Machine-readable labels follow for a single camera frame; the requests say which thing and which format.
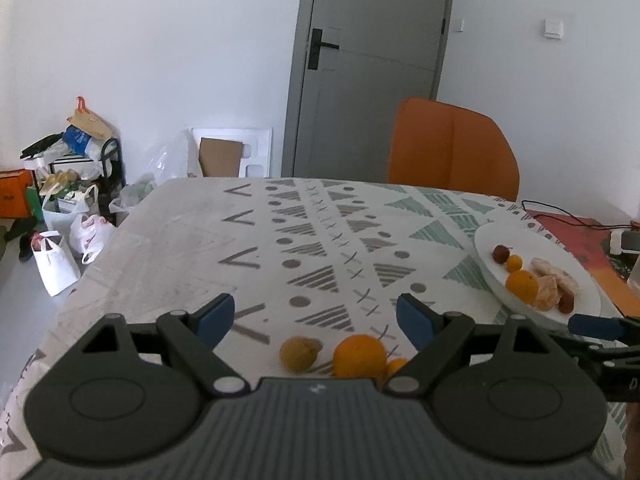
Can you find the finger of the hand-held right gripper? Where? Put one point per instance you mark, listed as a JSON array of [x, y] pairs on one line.
[[595, 326], [590, 355]]

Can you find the red cartoon printed cloth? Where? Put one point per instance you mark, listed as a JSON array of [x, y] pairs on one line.
[[570, 230]]

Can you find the large orange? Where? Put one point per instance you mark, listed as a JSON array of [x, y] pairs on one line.
[[359, 356], [521, 285]]

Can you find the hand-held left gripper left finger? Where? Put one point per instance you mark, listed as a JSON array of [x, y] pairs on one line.
[[216, 317]]

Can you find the beige ginger pieces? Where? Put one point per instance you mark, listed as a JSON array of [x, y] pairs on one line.
[[555, 272]]

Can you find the small kumquat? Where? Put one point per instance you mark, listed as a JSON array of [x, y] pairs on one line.
[[514, 262], [395, 366]]

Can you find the white and red plastic bag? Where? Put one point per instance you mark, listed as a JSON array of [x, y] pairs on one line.
[[90, 237]]

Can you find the white charger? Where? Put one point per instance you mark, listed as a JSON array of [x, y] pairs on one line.
[[629, 241]]

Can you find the red jujube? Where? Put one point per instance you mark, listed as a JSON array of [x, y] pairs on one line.
[[500, 253], [566, 303]]

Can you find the blue and white bag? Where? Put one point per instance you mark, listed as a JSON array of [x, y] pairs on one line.
[[77, 141]]

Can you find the white plate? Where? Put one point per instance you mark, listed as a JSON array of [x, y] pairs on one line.
[[530, 250]]

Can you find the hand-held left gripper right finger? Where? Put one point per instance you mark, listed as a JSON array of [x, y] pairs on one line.
[[416, 317]]

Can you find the orange box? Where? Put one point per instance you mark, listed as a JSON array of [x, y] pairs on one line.
[[15, 192]]

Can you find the grey door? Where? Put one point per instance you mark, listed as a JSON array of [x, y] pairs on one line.
[[370, 85]]

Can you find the brown paper bag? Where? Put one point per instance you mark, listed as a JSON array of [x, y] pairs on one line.
[[90, 125]]

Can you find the brown kiwi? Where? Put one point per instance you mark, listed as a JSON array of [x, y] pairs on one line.
[[299, 354]]

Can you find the large peeled citrus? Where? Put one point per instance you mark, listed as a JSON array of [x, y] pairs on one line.
[[546, 294]]

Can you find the white tote bag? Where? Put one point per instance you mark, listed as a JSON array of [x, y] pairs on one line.
[[65, 210]]

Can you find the black metal rack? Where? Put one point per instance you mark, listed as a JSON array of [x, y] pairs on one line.
[[112, 170]]

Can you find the white foam board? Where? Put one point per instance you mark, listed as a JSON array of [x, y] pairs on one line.
[[257, 152]]

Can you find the clear plastic bag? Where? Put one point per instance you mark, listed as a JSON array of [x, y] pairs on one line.
[[167, 160]]

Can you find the orange chair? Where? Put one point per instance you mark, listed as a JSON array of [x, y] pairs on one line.
[[450, 150]]

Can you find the cardboard box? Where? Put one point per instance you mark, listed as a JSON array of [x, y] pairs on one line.
[[220, 157]]

